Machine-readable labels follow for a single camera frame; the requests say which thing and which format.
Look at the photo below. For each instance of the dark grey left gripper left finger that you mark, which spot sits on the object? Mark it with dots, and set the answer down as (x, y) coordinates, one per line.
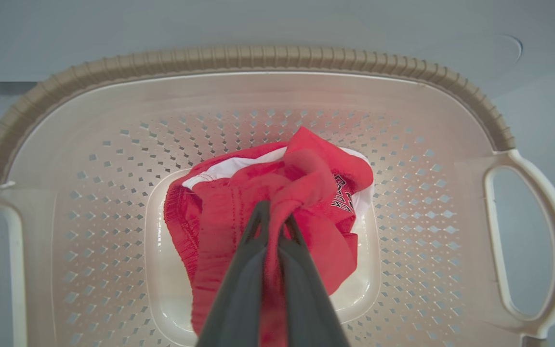
(239, 289)

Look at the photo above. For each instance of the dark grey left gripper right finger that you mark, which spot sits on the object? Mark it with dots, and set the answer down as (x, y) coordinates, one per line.
(306, 299)

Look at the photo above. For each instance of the red basketball shorts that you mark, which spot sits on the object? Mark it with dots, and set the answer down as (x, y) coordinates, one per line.
(219, 217)

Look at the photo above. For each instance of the cream perforated laundry basket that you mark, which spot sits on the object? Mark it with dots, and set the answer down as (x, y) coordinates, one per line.
(89, 144)

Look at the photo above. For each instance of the white front-load washing machine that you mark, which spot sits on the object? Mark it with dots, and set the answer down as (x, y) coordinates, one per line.
(258, 24)

